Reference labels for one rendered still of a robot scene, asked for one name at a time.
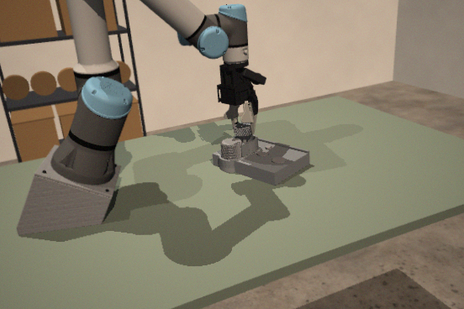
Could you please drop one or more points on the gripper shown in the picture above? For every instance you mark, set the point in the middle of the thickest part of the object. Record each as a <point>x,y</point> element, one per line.
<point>235,89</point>

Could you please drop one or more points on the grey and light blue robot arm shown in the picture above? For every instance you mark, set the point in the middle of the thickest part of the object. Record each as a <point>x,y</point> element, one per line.
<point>105,102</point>

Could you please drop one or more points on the grey toothed gear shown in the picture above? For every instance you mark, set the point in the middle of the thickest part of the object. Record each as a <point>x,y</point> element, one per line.
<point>242,129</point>

